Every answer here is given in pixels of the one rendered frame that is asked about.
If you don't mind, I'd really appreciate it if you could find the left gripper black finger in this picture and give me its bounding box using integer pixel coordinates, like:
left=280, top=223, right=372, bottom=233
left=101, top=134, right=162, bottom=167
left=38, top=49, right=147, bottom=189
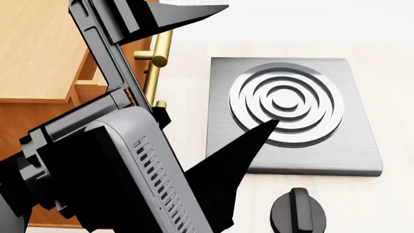
left=183, top=118, right=281, bottom=231
left=91, top=0, right=230, bottom=47

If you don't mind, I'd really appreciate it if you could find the wooden cabinet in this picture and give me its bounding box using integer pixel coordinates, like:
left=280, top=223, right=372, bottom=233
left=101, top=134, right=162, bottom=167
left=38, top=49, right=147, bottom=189
left=0, top=0, right=174, bottom=229

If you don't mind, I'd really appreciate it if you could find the silver stove burner plate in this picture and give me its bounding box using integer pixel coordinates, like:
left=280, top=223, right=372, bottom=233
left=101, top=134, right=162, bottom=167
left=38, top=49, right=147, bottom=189
left=204, top=56, right=384, bottom=179

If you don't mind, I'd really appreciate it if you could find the black stove knob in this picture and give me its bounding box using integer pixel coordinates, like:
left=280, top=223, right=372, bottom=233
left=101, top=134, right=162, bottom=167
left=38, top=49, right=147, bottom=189
left=269, top=186, right=329, bottom=233

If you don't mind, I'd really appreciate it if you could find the grey vented camera box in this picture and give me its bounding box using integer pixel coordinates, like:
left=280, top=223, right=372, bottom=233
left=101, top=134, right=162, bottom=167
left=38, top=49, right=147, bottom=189
left=36, top=105, right=215, bottom=233

